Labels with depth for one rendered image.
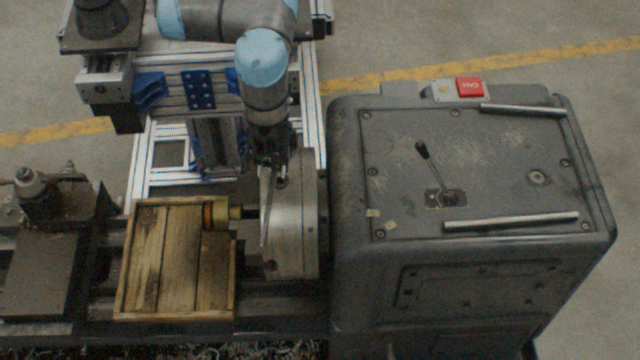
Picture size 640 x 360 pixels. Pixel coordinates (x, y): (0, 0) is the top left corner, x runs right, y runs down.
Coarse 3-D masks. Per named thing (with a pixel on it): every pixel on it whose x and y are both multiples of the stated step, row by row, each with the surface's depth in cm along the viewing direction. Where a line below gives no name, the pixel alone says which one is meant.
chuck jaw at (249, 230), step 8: (232, 224) 139; (240, 224) 139; (248, 224) 139; (256, 224) 139; (232, 232) 139; (240, 232) 137; (248, 232) 137; (256, 232) 137; (240, 240) 136; (248, 240) 136; (256, 240) 136; (240, 248) 138; (248, 248) 134; (256, 248) 134; (248, 256) 133; (256, 256) 133; (248, 264) 135; (256, 264) 135; (264, 264) 133; (272, 264) 133
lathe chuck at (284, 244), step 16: (288, 176) 131; (288, 192) 129; (272, 208) 128; (288, 208) 128; (272, 224) 128; (288, 224) 128; (272, 240) 129; (288, 240) 129; (272, 256) 131; (288, 256) 131; (272, 272) 135; (288, 272) 135
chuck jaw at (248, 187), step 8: (256, 168) 139; (240, 176) 143; (248, 176) 139; (256, 176) 139; (240, 184) 140; (248, 184) 140; (256, 184) 140; (232, 192) 140; (240, 192) 140; (248, 192) 140; (256, 192) 140; (232, 200) 141; (240, 200) 141; (248, 200) 141; (256, 200) 141
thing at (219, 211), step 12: (204, 204) 141; (216, 204) 140; (228, 204) 140; (204, 216) 140; (216, 216) 139; (228, 216) 140; (240, 216) 141; (204, 228) 141; (216, 228) 141; (228, 228) 140
